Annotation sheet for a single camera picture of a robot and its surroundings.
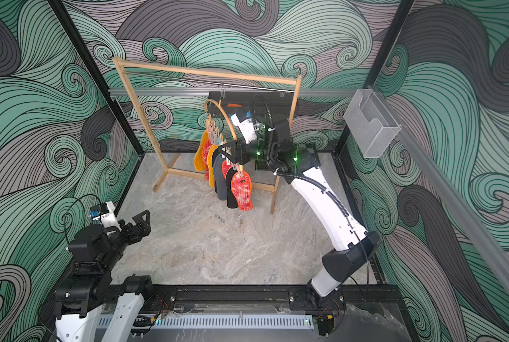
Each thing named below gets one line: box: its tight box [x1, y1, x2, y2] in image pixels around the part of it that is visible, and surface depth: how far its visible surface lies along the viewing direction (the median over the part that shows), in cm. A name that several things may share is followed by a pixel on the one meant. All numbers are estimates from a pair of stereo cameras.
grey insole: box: [213, 153, 227, 201], surface depth 85 cm
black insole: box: [225, 167, 239, 209], surface depth 79 cm
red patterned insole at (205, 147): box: [202, 138, 212, 181], surface depth 92 cm
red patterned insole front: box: [230, 171, 254, 212], surface depth 77 cm
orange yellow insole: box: [193, 129, 209, 172], surface depth 97 cm
